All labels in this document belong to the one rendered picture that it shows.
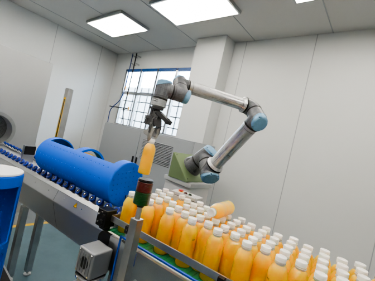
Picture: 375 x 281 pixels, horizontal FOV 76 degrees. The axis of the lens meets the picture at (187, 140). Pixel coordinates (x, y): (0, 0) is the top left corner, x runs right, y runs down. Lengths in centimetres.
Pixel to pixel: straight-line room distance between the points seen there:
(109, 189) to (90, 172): 20
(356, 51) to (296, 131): 130
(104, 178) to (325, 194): 298
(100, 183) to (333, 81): 335
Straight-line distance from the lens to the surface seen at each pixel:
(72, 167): 176
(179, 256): 112
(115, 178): 149
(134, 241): 104
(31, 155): 263
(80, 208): 171
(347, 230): 378
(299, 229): 389
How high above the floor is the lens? 145
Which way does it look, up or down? level
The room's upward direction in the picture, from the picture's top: 13 degrees clockwise
